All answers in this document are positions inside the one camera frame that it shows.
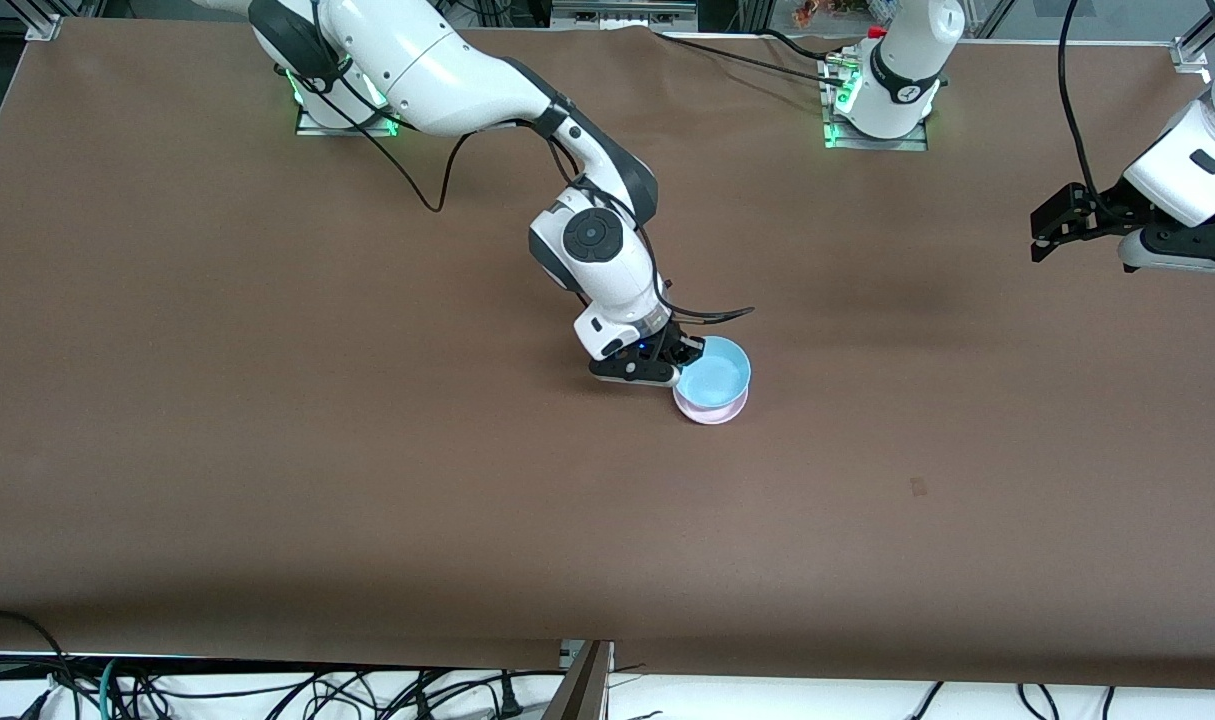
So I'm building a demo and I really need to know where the black looped cable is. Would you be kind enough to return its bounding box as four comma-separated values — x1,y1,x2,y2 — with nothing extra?
0,608,78,720

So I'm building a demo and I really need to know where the grey metal post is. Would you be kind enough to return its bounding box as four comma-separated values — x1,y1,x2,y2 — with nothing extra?
547,640,616,720

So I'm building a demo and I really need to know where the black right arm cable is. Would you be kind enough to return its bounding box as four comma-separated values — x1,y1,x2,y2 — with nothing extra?
297,50,758,327

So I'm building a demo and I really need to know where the brown table cover sheet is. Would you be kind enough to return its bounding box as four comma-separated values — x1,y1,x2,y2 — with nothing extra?
0,20,1215,691

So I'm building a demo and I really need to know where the black cable tangle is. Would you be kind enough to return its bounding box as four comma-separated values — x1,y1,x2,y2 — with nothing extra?
117,668,568,720

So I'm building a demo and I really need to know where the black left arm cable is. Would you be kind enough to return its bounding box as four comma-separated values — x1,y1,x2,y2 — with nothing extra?
1057,0,1105,203

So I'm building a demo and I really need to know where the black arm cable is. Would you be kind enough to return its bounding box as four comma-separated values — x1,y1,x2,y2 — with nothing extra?
1057,0,1105,203
297,50,758,327

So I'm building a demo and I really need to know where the light blue bowl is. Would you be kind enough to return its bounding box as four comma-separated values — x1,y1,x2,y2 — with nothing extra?
675,335,754,412

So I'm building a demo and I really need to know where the pink bowl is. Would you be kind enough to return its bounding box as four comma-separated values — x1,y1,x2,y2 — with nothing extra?
672,384,751,427

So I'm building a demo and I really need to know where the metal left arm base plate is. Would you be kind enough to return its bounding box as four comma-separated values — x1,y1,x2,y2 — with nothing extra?
822,55,930,153

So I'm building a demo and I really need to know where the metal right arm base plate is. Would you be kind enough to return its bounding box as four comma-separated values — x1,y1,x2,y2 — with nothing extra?
295,45,402,138

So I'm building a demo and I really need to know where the long black table cable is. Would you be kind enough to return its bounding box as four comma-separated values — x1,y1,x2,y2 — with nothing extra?
655,30,850,89

